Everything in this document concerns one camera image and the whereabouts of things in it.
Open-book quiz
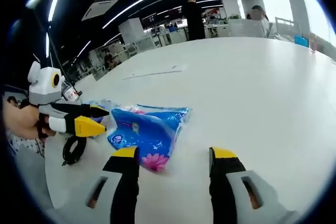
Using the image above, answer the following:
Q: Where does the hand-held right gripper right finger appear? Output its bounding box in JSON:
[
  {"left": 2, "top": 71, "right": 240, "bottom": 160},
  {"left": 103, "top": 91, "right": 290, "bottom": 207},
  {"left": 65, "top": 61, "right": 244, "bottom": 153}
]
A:
[{"left": 208, "top": 146, "right": 298, "bottom": 224}]

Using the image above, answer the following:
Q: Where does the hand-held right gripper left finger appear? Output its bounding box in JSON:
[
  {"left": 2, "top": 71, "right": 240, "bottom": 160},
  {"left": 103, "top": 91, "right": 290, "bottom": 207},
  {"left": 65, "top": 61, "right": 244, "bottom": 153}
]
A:
[{"left": 62, "top": 145, "right": 140, "bottom": 224}]

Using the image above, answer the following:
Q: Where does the clear plastic water bottle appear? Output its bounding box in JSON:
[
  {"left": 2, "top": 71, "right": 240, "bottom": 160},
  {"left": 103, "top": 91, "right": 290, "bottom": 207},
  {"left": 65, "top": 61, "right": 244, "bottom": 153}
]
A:
[{"left": 61, "top": 80, "right": 81, "bottom": 103}]

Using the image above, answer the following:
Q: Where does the black cable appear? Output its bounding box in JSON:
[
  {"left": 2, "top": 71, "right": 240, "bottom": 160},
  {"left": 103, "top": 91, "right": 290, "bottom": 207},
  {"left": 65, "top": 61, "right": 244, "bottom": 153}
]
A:
[{"left": 61, "top": 134, "right": 88, "bottom": 166}]

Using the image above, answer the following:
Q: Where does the clear blue-print plastic packet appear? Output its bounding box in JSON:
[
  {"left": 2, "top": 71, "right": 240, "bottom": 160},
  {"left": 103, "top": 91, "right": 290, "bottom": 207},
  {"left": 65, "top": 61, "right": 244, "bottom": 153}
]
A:
[{"left": 86, "top": 99, "right": 119, "bottom": 130}]

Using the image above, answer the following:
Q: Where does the blue tissue packet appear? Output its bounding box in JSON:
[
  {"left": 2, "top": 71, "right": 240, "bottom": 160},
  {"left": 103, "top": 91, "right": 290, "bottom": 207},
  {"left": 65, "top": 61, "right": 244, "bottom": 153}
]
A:
[{"left": 107, "top": 104, "right": 193, "bottom": 174}]

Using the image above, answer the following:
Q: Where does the person's left hand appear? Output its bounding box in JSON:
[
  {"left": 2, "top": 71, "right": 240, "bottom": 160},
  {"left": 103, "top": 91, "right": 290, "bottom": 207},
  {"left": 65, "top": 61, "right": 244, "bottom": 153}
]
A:
[{"left": 4, "top": 102, "right": 58, "bottom": 139}]

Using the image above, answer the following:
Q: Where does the person's grey clothing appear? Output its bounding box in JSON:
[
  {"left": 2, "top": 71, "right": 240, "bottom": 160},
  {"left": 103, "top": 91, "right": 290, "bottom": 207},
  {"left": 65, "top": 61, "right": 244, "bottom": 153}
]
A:
[{"left": 7, "top": 132, "right": 62, "bottom": 218}]

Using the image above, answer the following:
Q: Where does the white table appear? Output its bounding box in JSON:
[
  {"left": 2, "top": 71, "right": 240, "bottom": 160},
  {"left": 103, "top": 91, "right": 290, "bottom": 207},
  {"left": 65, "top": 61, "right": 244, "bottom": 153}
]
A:
[{"left": 44, "top": 36, "right": 336, "bottom": 224}]

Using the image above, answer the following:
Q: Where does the ceiling air vent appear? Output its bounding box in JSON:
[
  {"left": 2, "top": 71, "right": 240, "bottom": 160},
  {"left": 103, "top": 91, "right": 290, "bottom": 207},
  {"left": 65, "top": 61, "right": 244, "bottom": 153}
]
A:
[{"left": 81, "top": 0, "right": 119, "bottom": 22}]

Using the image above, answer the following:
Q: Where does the white partition panel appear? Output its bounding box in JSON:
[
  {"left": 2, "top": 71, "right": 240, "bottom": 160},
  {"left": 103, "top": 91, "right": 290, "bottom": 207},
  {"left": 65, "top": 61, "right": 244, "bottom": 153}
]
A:
[{"left": 228, "top": 19, "right": 265, "bottom": 38}]

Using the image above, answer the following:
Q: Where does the blue box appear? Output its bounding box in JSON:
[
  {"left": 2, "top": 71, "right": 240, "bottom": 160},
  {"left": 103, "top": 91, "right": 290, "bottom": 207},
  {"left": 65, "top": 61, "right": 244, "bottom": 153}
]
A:
[{"left": 293, "top": 35, "right": 310, "bottom": 48}]

